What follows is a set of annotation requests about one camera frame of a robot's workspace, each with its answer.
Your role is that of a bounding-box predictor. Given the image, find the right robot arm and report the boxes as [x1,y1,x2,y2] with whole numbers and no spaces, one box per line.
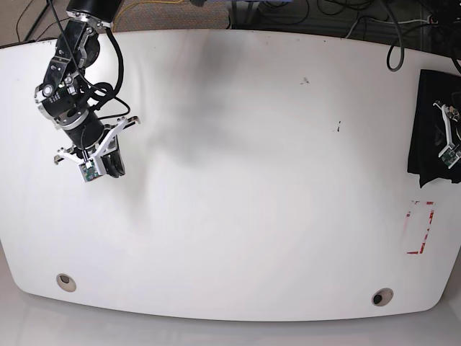
[34,1,139,182]

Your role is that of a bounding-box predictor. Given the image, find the red tape marking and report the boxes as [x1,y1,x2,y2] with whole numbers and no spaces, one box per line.
[401,200,436,255]

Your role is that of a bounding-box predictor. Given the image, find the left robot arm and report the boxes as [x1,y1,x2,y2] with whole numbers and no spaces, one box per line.
[380,1,460,73]

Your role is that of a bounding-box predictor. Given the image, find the black t-shirt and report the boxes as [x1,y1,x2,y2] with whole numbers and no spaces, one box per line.
[407,69,460,186]

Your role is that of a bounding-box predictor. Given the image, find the table grommet hole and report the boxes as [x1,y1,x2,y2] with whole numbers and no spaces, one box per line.
[56,274,76,293]
[372,288,393,307]

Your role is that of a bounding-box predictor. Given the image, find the white cable on floor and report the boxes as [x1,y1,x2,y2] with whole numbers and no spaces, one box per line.
[345,16,433,39]

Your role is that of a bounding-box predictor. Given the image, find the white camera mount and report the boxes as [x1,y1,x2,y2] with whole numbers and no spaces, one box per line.
[53,117,129,182]
[433,101,460,169]

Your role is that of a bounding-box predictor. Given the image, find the right table grommet hole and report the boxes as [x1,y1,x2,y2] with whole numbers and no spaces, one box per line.
[372,288,393,307]

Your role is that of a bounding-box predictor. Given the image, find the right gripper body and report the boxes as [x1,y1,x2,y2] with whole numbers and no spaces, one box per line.
[63,113,115,155]

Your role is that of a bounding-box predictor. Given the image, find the left table grommet hole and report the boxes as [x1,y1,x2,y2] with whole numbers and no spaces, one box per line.
[56,274,76,293]

